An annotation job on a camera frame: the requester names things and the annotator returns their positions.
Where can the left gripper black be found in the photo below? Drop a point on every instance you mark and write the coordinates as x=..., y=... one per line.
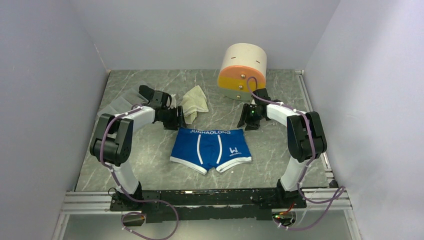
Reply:
x=176, y=123

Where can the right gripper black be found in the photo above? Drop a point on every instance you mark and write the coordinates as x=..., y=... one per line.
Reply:
x=244, y=118

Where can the blue underwear white trim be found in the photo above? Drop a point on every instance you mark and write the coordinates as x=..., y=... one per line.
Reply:
x=203, y=150

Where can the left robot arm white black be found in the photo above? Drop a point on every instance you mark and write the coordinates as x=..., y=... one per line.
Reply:
x=112, y=140

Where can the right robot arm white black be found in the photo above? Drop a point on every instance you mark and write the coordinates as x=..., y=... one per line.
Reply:
x=305, y=135

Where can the cream yellow cloth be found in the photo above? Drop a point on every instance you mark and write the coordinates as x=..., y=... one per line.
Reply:
x=194, y=102

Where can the black rolled sock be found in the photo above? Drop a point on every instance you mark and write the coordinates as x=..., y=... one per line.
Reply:
x=146, y=92

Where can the clear plastic compartment tray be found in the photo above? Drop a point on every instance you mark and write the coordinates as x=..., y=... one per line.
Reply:
x=124, y=101

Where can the round drawer cabinet orange yellow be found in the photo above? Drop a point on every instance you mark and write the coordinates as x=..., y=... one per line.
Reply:
x=244, y=68

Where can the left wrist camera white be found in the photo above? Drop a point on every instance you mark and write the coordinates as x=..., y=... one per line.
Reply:
x=173, y=100

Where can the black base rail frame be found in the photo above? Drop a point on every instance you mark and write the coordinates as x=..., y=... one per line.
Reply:
x=243, y=203

